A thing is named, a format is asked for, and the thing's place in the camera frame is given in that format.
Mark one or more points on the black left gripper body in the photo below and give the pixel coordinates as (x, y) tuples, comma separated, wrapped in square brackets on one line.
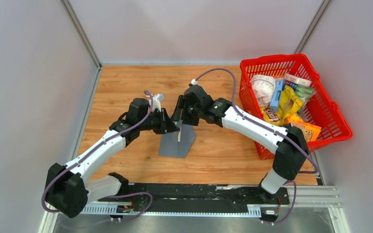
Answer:
[(155, 122)]

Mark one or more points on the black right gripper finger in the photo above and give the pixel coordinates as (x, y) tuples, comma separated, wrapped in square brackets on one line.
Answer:
[(178, 111), (192, 120)]

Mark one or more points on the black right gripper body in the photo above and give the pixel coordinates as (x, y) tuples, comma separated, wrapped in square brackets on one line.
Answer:
[(188, 109)]

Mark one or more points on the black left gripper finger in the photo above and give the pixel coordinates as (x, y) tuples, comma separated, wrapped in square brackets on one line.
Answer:
[(170, 128), (165, 118)]

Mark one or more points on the white letter paper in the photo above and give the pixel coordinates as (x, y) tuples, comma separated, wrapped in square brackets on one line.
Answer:
[(179, 134)]

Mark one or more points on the grey-blue paper envelope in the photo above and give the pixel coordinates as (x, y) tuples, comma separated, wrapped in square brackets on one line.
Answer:
[(177, 144)]

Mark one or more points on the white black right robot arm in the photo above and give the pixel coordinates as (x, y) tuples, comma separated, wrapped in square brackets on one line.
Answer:
[(286, 143)]

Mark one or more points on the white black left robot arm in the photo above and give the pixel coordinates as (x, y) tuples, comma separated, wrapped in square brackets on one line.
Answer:
[(68, 188)]

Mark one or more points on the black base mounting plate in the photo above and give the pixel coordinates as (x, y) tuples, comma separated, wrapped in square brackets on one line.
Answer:
[(199, 198)]

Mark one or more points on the white crumpled plastic bag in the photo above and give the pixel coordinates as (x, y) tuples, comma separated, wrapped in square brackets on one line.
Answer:
[(263, 87)]

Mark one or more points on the blue box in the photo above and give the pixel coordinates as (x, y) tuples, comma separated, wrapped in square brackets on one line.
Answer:
[(275, 98)]

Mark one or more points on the yellow Lays chips bag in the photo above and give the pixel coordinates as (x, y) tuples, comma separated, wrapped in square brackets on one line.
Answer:
[(289, 104)]

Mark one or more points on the white red carton box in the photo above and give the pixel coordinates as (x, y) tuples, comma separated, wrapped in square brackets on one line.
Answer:
[(297, 80)]

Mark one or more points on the green snack packet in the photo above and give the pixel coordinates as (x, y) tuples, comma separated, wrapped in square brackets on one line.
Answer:
[(304, 93)]

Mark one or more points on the orange snack bag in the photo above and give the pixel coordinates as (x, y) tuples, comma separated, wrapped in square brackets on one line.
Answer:
[(310, 131)]

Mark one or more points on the red plastic shopping basket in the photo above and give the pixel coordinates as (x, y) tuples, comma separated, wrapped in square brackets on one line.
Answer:
[(320, 110)]

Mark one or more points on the aluminium frame rail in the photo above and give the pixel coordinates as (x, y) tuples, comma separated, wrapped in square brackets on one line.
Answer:
[(300, 196)]

